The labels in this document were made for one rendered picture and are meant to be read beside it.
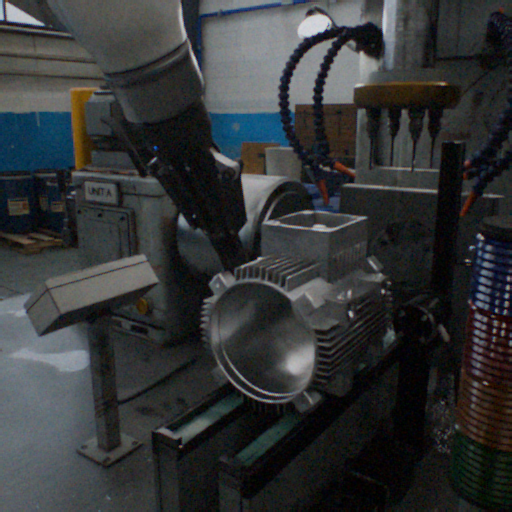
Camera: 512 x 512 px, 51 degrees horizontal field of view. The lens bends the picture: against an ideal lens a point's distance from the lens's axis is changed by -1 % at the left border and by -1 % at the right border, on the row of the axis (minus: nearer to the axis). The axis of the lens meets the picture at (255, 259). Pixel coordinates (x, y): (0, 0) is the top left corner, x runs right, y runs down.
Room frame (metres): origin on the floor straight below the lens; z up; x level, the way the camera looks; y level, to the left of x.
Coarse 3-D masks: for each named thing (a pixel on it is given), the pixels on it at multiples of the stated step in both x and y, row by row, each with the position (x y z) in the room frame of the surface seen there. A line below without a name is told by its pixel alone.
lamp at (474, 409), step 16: (464, 368) 0.33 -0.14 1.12; (464, 384) 0.33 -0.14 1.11; (480, 384) 0.31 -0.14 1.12; (496, 384) 0.31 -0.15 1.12; (464, 400) 0.32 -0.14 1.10; (480, 400) 0.31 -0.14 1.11; (496, 400) 0.30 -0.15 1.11; (464, 416) 0.32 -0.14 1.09; (480, 416) 0.31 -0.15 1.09; (496, 416) 0.30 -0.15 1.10; (464, 432) 0.32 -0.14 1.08; (480, 432) 0.31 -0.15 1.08; (496, 432) 0.30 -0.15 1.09; (496, 448) 0.30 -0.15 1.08
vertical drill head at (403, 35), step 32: (384, 0) 0.97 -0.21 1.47; (416, 0) 0.93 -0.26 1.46; (384, 32) 0.97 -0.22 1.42; (416, 32) 0.93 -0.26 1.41; (384, 64) 0.96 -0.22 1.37; (416, 64) 0.93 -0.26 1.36; (384, 96) 0.90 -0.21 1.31; (416, 96) 0.88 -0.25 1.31; (448, 96) 0.90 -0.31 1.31; (416, 128) 0.90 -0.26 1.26
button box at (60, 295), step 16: (144, 256) 0.77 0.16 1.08; (80, 272) 0.68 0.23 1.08; (96, 272) 0.70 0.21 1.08; (112, 272) 0.71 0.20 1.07; (128, 272) 0.73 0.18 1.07; (144, 272) 0.75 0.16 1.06; (48, 288) 0.63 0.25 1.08; (64, 288) 0.65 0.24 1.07; (80, 288) 0.66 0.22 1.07; (96, 288) 0.68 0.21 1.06; (112, 288) 0.69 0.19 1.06; (128, 288) 0.71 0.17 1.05; (144, 288) 0.73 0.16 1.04; (32, 304) 0.65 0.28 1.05; (48, 304) 0.63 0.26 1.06; (64, 304) 0.63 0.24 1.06; (80, 304) 0.65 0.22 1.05; (96, 304) 0.66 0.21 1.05; (112, 304) 0.71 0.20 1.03; (128, 304) 0.77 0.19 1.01; (32, 320) 0.65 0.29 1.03; (48, 320) 0.63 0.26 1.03; (64, 320) 0.65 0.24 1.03; (80, 320) 0.69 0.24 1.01
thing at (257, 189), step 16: (256, 176) 1.09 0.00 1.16; (272, 176) 1.09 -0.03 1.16; (256, 192) 1.02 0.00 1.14; (272, 192) 1.02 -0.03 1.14; (288, 192) 1.06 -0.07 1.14; (304, 192) 1.11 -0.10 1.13; (256, 208) 0.99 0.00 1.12; (272, 208) 1.01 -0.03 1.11; (288, 208) 1.06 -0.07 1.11; (304, 208) 1.11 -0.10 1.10; (256, 224) 0.98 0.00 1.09; (192, 240) 1.04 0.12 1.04; (208, 240) 1.02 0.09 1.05; (256, 240) 0.98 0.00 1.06; (192, 256) 1.05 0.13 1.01; (208, 256) 1.02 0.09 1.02; (256, 256) 0.98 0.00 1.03; (192, 272) 1.07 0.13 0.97; (208, 272) 1.04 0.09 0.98
